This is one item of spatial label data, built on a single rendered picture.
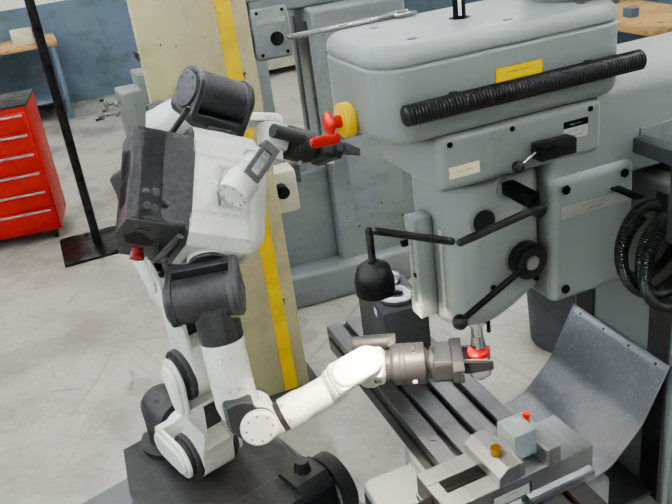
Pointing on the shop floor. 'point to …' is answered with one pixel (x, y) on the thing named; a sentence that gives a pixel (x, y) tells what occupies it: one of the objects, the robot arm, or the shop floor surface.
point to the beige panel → (294, 360)
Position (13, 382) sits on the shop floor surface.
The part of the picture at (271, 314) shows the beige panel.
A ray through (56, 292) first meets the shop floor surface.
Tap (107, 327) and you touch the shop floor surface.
